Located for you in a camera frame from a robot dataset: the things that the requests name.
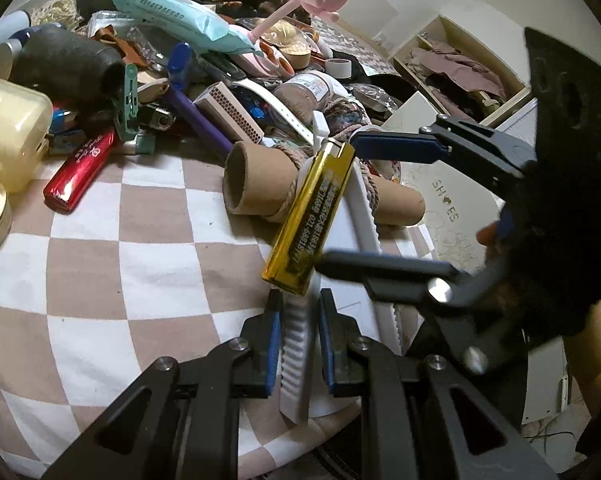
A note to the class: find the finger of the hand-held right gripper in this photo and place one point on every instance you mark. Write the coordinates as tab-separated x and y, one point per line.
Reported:
380	265
395	146

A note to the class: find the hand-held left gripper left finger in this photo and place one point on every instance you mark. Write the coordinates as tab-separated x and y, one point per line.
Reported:
275	345

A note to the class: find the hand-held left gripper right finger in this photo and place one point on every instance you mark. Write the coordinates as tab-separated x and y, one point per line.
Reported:
330	355

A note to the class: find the white plastic container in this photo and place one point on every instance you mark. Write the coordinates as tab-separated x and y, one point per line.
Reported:
365	230

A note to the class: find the gold lighter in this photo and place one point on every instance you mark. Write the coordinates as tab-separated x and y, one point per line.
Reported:
305	225

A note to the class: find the clear bag with dark item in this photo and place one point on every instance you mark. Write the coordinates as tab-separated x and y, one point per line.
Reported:
375	95

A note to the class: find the black cloth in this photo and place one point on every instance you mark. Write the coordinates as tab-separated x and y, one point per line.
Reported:
365	67

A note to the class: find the pile of mauve clothes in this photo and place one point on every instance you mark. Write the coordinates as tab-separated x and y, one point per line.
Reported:
450	67

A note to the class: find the small white tape roll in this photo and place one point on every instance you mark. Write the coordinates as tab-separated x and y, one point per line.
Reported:
331	67

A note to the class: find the clear toothpick jar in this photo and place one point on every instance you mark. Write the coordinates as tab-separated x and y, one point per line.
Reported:
308	87

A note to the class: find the brown paper tape roll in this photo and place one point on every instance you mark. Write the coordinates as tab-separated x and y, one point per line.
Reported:
300	55

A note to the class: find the wooden drawer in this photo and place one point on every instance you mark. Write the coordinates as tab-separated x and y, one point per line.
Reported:
485	47

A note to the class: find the cardboard tube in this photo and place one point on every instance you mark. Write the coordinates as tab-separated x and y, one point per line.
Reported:
253	175

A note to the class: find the plastic bag with gold item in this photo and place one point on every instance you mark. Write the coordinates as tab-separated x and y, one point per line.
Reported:
285	35

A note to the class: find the checkered bed sheet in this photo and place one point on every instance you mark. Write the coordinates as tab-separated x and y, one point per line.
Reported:
130	270

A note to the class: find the white matchbox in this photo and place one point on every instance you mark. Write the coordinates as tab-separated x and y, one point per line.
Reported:
230	110

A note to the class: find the purple pen with blue cap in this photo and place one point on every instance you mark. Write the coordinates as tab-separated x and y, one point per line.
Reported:
200	115

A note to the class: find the black silver lighter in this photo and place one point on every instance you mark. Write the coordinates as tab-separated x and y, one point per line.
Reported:
155	117

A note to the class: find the teal wet wipes pack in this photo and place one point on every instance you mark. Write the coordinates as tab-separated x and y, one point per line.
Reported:
180	15

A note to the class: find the red foil tube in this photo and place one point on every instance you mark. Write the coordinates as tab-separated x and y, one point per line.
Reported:
78	172

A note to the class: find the green clothespin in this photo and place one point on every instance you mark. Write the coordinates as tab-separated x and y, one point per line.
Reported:
125	105

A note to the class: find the blue lighter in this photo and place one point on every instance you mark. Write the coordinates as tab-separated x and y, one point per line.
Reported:
63	120

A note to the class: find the cream plastic jar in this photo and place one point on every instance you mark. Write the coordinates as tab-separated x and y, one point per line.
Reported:
8	135

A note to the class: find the black cylinder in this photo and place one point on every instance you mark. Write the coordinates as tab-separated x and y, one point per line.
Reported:
60	62

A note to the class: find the white grey bottle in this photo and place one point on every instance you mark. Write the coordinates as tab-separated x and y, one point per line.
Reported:
8	27

